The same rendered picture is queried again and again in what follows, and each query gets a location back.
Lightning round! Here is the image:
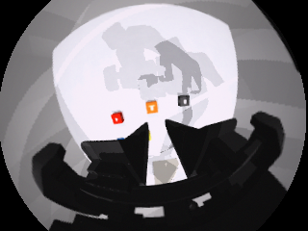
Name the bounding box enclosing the orange block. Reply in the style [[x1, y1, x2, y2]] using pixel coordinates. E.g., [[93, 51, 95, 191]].
[[146, 100, 158, 115]]

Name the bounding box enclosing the red block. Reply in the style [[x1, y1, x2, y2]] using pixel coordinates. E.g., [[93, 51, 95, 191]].
[[112, 112, 123, 124]]

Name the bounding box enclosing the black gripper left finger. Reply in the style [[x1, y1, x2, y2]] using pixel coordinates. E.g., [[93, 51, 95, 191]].
[[80, 122, 150, 186]]

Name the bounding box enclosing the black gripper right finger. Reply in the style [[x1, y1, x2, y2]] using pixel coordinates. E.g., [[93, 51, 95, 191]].
[[165, 118, 238, 178]]

